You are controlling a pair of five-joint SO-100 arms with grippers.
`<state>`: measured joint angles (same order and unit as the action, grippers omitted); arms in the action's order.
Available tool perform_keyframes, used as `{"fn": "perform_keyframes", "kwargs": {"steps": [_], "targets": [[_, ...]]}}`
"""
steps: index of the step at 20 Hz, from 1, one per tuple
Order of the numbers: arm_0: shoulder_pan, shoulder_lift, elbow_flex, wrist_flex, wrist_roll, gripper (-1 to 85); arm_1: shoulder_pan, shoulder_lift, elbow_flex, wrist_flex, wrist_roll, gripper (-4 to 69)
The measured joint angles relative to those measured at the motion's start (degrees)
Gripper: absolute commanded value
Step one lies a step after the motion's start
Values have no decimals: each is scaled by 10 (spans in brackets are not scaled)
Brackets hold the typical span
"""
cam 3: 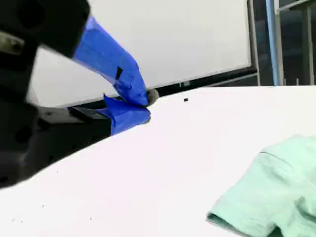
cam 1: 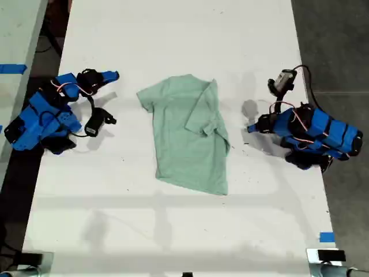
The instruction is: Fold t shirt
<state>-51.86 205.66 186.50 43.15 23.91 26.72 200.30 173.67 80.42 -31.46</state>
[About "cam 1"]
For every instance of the pale grey side table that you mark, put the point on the pale grey side table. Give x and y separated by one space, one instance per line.
14 43

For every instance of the black camera stalk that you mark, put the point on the black camera stalk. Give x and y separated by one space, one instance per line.
279 104
91 101

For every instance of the small black block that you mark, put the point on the small black block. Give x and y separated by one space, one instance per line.
187 274

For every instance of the black and grey camera box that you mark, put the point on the black and grey camera box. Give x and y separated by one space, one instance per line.
284 79

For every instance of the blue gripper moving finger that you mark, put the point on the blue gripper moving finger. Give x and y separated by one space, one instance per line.
111 79

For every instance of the pale green T-shirt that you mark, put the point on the pale green T-shirt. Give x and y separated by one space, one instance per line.
187 155

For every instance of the blue and black arm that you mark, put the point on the blue and black arm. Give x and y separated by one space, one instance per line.
43 115
331 130

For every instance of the blue tape rectangle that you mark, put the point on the blue tape rectangle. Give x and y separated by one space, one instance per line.
327 237

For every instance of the silver clamp with black block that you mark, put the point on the silver clamp with black block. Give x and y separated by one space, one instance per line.
34 258
331 255

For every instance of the long blue tape strip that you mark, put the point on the long blue tape strip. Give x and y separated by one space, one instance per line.
13 68

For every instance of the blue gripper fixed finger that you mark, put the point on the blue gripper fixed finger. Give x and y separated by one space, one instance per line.
109 74

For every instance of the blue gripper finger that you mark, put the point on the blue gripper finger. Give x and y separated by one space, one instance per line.
253 128

